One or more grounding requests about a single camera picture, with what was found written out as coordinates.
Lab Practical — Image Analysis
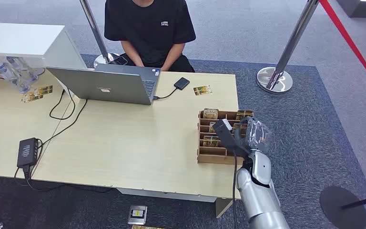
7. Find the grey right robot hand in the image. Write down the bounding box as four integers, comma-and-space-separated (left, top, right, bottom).
233, 116, 272, 154

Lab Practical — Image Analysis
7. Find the wooden card holder box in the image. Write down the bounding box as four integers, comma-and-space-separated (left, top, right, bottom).
197, 109, 254, 166

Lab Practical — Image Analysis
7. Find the black card reader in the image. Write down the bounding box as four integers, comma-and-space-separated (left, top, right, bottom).
173, 77, 191, 91

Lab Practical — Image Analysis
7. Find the person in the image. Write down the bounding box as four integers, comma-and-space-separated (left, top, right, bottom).
104, 0, 196, 73

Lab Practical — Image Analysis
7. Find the dark blue floor rug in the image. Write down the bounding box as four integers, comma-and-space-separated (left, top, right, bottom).
0, 53, 366, 229

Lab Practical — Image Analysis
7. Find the red barrier belt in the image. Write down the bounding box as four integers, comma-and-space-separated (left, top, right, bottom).
318, 0, 366, 96

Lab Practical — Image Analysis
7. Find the grey square floor device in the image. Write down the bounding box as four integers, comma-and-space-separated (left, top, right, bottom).
127, 205, 148, 226

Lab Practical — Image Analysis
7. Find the black smartphone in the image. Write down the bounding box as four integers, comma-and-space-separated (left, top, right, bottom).
108, 56, 129, 66

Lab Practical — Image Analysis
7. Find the grey open laptop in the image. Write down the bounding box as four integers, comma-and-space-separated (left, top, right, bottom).
46, 63, 161, 106

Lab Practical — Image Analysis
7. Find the grey plinth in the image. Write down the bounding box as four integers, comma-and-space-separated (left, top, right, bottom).
337, 0, 366, 19

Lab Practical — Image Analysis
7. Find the black power adapter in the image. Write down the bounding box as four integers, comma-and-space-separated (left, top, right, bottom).
16, 137, 39, 168

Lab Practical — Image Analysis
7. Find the clear plastic water bottle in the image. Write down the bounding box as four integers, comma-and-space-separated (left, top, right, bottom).
0, 59, 31, 94
7, 57, 41, 83

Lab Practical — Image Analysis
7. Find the white cabinet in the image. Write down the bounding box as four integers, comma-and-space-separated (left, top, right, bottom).
0, 22, 88, 95

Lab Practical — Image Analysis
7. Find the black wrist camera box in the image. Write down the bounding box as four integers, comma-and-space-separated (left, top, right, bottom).
213, 118, 249, 158

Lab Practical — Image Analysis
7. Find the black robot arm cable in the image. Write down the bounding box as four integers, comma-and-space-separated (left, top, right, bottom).
232, 151, 239, 229

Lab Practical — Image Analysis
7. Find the chrome stanchion post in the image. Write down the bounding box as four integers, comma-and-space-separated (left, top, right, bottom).
255, 0, 319, 95
79, 0, 121, 69

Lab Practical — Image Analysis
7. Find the black card reader cable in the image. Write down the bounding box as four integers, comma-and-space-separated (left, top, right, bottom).
152, 88, 179, 101

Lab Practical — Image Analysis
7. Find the black laptop power cable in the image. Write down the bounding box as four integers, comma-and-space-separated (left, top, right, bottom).
39, 99, 88, 147

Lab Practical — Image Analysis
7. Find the black looped cable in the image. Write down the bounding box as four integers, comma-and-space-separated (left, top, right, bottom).
49, 89, 77, 121

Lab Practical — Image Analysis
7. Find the black adapter mains cable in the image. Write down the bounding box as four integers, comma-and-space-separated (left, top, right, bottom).
13, 167, 113, 194

